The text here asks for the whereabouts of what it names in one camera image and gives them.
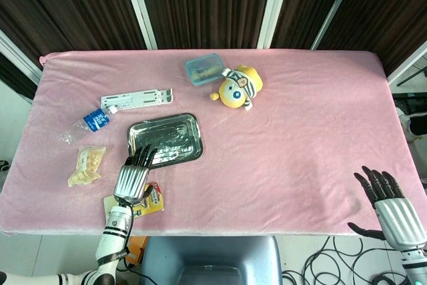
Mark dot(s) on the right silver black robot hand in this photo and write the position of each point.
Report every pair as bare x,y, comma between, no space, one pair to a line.
393,213

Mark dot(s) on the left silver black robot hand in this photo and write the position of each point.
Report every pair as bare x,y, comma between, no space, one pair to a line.
130,181

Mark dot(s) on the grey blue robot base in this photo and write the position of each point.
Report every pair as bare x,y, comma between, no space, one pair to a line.
210,261

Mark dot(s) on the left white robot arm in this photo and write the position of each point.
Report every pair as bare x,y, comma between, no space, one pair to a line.
106,248

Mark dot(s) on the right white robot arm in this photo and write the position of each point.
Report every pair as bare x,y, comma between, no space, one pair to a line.
413,266

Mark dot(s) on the clear snack bag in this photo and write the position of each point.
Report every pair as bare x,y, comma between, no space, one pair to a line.
86,166

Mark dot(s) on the rectangular metal tray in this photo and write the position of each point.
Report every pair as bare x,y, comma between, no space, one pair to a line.
165,140

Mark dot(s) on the orange yellow snack packet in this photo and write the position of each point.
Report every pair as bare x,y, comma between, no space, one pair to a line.
154,201

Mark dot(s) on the orange object under table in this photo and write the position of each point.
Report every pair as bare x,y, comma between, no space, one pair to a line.
137,247

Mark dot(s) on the clear plastic water bottle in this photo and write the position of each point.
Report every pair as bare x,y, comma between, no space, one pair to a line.
86,125

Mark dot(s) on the white folding stand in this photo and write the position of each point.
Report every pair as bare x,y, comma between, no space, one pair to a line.
136,98

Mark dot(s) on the blue lidded food container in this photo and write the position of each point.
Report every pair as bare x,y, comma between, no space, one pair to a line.
204,68

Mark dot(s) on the pink tablecloth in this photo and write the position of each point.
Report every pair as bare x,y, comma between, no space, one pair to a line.
267,151

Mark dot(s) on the yellow striped plush toy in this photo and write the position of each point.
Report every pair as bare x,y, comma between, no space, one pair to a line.
239,86

